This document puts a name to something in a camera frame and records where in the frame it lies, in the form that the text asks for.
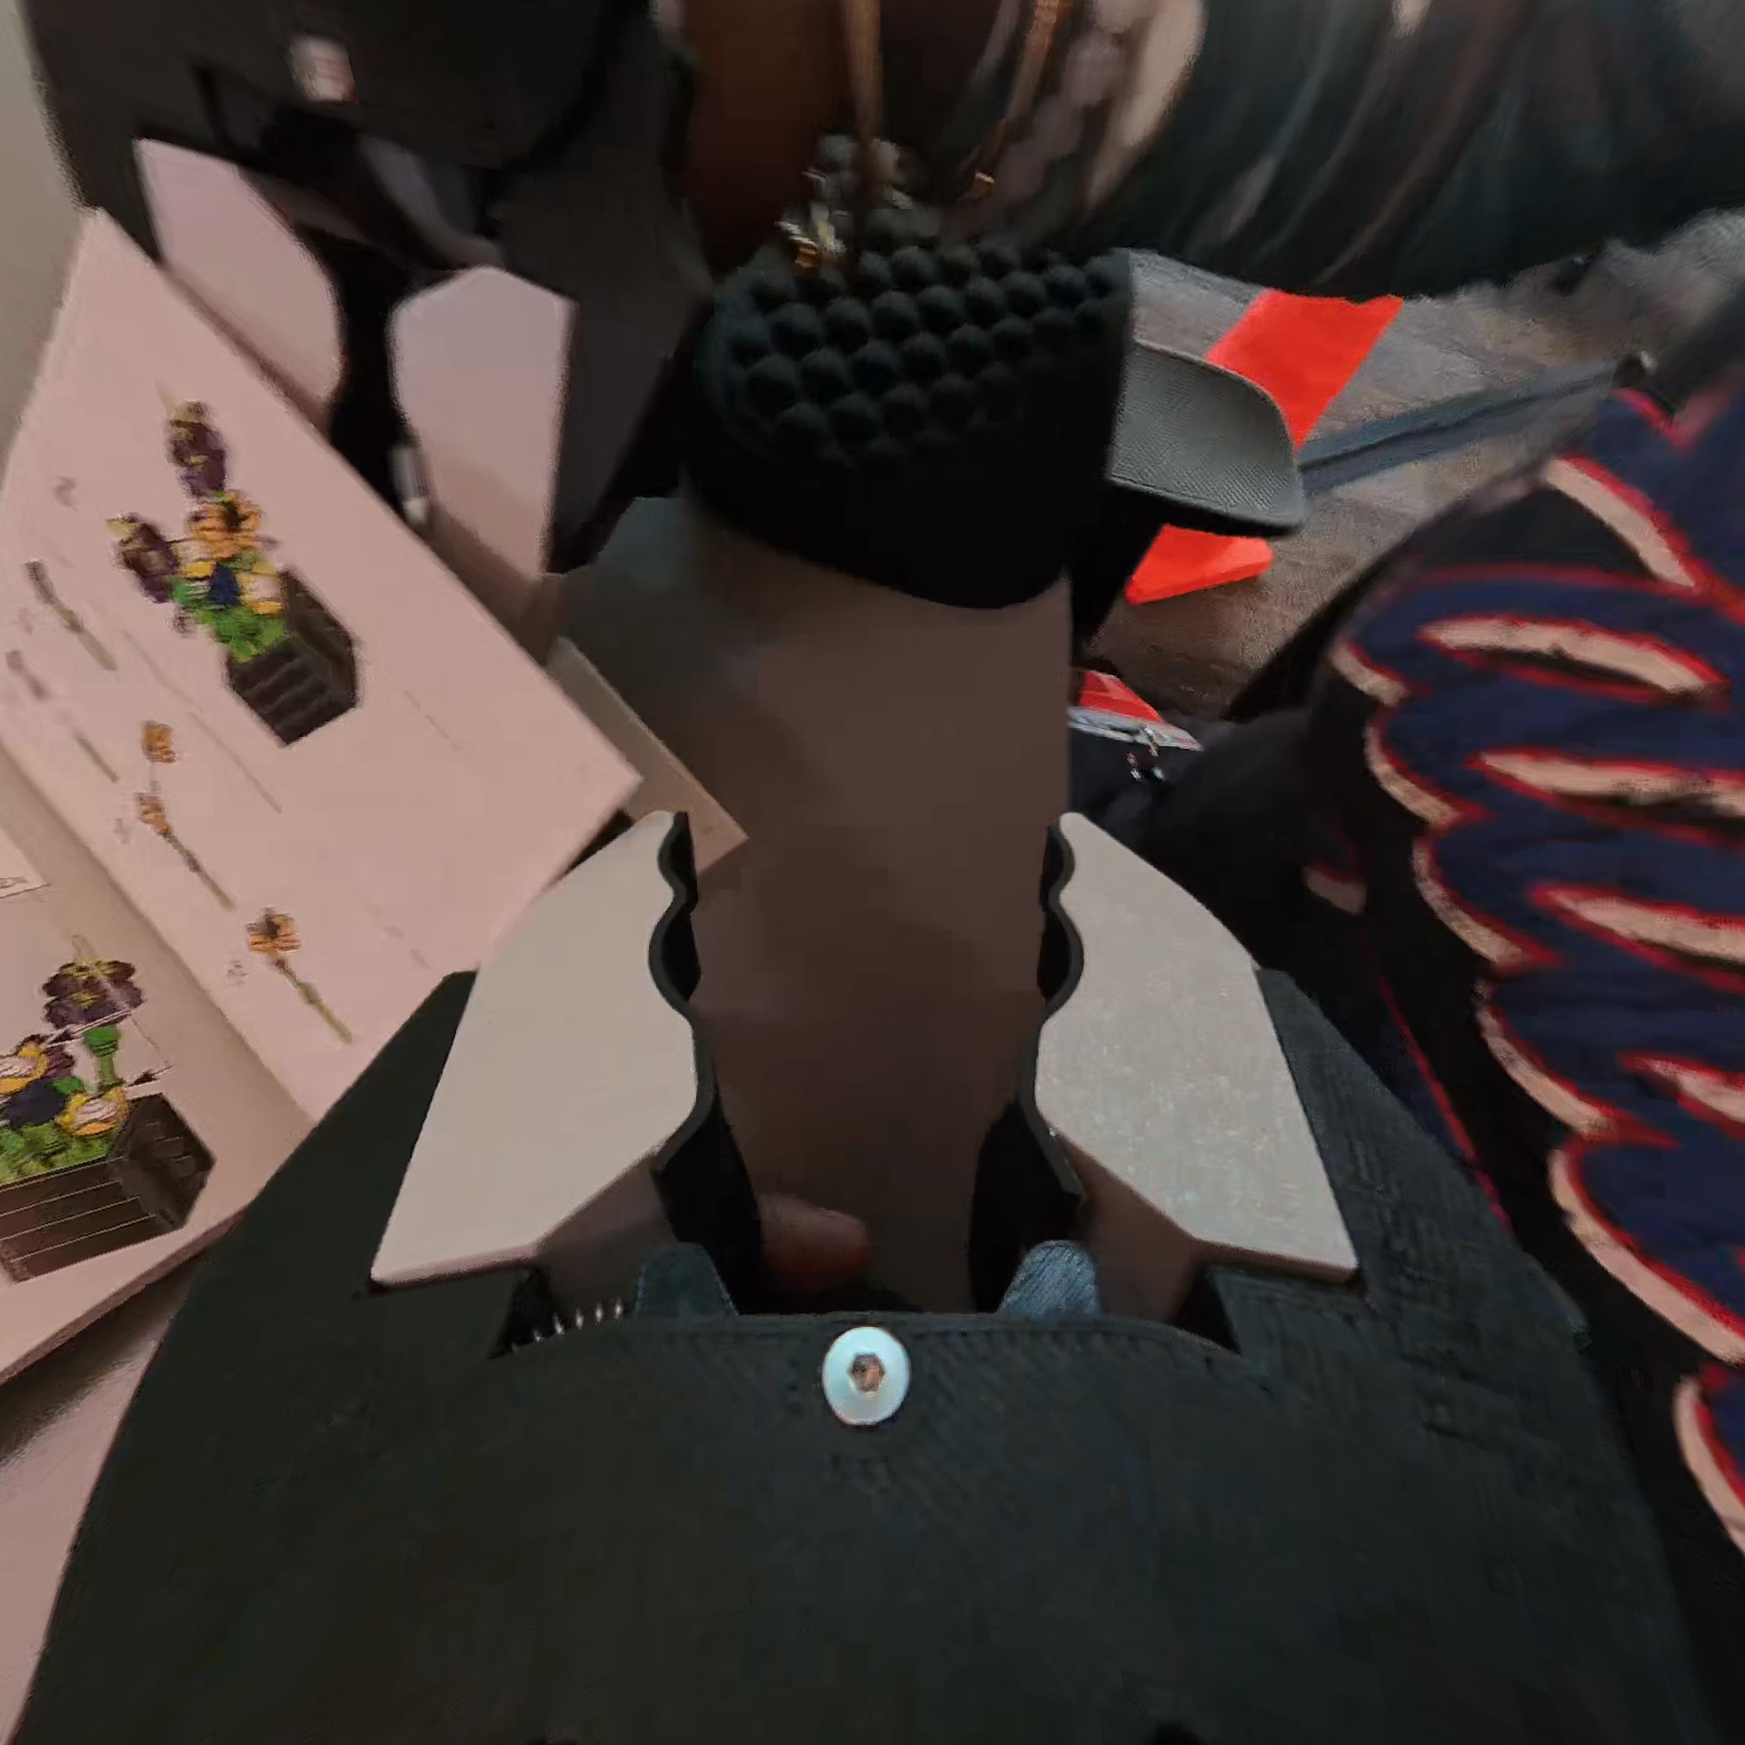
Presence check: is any black honeycomb cushion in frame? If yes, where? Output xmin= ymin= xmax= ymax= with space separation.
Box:
xmin=684 ymin=234 xmax=1139 ymax=608

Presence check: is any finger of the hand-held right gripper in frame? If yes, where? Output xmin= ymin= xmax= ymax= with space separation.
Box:
xmin=390 ymin=266 xmax=581 ymax=578
xmin=139 ymin=140 xmax=358 ymax=434

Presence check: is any person's right forearm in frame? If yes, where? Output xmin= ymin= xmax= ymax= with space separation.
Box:
xmin=1094 ymin=0 xmax=1745 ymax=300

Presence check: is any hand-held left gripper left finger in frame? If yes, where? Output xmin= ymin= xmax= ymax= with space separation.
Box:
xmin=372 ymin=815 xmax=718 ymax=1283

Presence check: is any person's right hand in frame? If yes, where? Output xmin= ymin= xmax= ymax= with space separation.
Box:
xmin=684 ymin=0 xmax=844 ymax=258

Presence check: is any orange plastic object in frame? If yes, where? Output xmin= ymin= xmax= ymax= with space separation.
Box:
xmin=1123 ymin=291 xmax=1408 ymax=608

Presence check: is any grey mesh office chair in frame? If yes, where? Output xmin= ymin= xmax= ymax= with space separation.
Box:
xmin=1100 ymin=328 xmax=1318 ymax=540

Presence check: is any person's dark printed sweatshirt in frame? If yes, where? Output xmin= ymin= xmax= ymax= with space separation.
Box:
xmin=1306 ymin=381 xmax=1745 ymax=1569

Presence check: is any lego instruction booklet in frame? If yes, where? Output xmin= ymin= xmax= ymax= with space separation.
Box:
xmin=0 ymin=213 xmax=738 ymax=1388

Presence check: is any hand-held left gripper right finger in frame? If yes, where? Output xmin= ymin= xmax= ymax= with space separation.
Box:
xmin=1031 ymin=815 xmax=1358 ymax=1321

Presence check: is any red pouch with key ring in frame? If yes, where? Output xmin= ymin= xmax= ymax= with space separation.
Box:
xmin=1074 ymin=668 xmax=1207 ymax=789

